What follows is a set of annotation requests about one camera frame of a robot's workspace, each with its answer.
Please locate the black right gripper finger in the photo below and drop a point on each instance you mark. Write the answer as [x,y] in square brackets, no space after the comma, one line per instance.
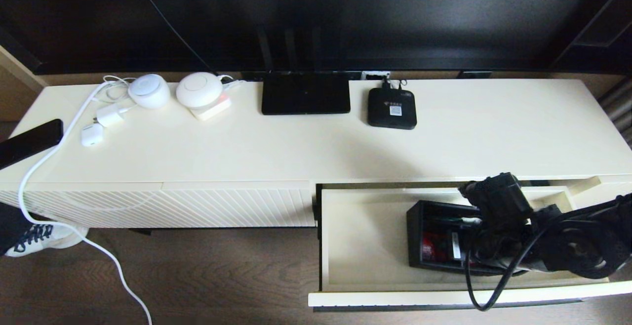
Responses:
[466,189]
[473,205]

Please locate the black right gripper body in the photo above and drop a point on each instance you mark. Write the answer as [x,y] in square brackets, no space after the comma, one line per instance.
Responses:
[501,201]

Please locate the black organizer box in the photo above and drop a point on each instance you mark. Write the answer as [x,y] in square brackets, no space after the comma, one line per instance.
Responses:
[414,236]

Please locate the cream fluted drawer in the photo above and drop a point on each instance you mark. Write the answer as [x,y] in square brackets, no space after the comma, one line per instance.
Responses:
[365,256]

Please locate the white ribbed cabinet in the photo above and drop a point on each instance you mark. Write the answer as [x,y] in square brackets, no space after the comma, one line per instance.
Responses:
[296,152]

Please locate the white packet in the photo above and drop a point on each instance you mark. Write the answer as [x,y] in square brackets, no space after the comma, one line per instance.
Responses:
[471,221]

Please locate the green packet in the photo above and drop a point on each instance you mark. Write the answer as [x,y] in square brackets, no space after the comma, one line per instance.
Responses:
[452,220]

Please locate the red packet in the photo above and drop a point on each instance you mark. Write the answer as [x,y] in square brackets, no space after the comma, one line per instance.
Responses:
[434,247]

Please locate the black set-top box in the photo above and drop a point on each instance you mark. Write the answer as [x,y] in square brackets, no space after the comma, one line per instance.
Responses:
[390,117]

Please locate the black television foot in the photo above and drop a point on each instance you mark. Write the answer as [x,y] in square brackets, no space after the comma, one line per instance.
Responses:
[474,74]

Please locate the black router with antennas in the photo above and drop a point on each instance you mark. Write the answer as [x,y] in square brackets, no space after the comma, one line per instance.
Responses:
[306,95]

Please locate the black side shelf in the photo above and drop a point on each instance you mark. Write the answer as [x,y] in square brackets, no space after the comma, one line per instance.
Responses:
[607,33]

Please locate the black television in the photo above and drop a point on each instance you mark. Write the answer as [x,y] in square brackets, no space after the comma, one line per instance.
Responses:
[345,19]

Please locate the cream fluted cabinet front panel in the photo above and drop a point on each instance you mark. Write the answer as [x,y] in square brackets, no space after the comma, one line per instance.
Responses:
[98,206]
[237,206]

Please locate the white pink square base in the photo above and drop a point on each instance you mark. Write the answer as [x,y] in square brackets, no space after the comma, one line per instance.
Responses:
[217,110]

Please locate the white round dome device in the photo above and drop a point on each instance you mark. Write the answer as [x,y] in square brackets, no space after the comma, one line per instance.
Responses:
[199,90]

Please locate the small white round speaker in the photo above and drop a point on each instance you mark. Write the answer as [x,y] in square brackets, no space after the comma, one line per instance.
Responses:
[148,93]

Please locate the white charger adapter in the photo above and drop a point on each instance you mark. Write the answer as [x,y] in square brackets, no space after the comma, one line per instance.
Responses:
[109,116]

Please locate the small white charger cube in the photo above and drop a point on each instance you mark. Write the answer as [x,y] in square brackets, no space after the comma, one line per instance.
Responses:
[92,135]

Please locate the white sneaker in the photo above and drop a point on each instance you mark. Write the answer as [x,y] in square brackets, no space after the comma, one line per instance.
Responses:
[59,236]

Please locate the black smartphone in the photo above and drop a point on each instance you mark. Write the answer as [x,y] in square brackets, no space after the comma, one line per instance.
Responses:
[29,142]

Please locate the dark trouser leg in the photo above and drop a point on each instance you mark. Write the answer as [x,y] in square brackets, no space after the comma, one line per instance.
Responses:
[12,231]

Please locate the white wall socket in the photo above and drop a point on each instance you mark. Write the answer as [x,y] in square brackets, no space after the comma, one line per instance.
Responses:
[370,75]

